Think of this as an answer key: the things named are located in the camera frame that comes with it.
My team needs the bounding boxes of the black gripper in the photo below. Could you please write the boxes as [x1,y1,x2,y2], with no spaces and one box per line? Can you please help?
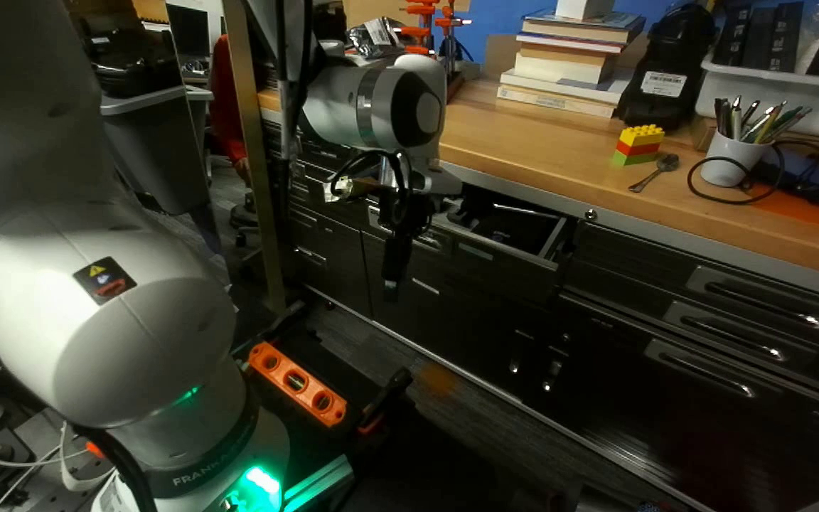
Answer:
[378,178,436,306]

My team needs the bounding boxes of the black tool cabinet drawer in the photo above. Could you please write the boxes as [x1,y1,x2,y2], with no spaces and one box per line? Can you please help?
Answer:
[362,182,575,330]

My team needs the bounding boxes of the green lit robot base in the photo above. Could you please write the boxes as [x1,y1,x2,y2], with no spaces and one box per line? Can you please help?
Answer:
[85,416,362,512]

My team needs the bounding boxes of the wide pale book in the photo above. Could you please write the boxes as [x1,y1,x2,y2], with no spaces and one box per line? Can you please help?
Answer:
[494,76,621,121]

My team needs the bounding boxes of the silver foil bag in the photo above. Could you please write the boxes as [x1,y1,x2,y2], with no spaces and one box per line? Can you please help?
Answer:
[344,13,405,62]

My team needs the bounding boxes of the thick cream paged book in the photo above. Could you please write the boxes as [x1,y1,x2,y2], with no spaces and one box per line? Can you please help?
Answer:
[513,36,627,90]

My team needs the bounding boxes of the coloured toy brick stack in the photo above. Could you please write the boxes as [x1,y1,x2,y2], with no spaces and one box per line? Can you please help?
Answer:
[614,121,669,170]

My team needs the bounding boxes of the small metal key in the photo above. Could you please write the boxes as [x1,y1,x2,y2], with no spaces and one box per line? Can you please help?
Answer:
[627,151,685,195]

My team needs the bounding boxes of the grey side desk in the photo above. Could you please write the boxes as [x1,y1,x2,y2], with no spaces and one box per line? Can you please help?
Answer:
[76,0,218,221]

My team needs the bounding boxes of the dark cover book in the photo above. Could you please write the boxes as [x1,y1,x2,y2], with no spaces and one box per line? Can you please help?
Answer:
[521,12,648,47]

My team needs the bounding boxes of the steel tool cabinet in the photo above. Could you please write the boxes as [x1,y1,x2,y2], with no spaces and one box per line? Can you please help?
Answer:
[257,87,819,512]

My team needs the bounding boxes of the black device with label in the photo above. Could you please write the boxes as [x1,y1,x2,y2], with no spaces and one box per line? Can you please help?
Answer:
[614,2,716,130]

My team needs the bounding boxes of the white cup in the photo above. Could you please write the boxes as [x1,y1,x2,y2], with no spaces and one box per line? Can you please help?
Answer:
[699,127,773,191]

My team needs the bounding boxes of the cup of tools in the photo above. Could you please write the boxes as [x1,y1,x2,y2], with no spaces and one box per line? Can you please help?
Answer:
[760,101,816,145]

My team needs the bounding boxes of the white plastic bin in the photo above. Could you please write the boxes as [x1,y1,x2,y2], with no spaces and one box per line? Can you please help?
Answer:
[696,53,819,143]

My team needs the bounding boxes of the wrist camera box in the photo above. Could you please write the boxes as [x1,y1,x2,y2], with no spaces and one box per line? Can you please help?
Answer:
[332,170,405,200]

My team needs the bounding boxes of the black clamp orange handle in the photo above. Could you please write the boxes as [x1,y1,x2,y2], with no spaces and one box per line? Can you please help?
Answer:
[356,363,415,441]

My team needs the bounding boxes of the steel post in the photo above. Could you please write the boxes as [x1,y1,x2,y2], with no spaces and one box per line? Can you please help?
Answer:
[223,0,291,315]

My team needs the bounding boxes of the orange T-handle hex key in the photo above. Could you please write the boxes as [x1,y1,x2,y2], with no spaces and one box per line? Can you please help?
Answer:
[400,0,440,22]
[432,9,479,33]

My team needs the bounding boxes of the black bench cable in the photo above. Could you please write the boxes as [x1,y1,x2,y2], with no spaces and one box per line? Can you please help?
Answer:
[685,138,819,229]

